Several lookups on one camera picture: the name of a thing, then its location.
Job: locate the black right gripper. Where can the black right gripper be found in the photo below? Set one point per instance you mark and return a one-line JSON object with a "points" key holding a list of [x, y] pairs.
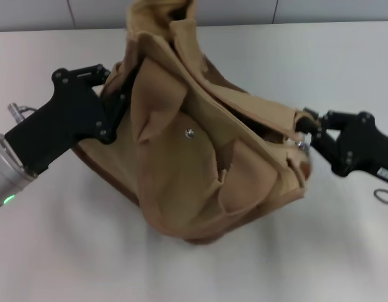
{"points": [[361, 144]]}

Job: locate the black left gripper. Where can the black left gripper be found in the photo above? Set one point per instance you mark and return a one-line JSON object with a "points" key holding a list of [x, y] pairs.
{"points": [[65, 119]]}

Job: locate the silver zipper pull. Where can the silver zipper pull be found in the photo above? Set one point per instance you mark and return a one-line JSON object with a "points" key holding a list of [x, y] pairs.
{"points": [[302, 145]]}

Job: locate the khaki canvas food bag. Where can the khaki canvas food bag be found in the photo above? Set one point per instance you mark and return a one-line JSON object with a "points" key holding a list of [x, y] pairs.
{"points": [[181, 176]]}

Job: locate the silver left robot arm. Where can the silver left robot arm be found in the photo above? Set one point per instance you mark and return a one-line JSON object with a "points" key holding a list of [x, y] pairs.
{"points": [[8, 176]]}

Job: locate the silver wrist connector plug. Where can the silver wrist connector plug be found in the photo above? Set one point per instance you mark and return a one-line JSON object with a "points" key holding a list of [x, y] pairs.
{"points": [[16, 110]]}

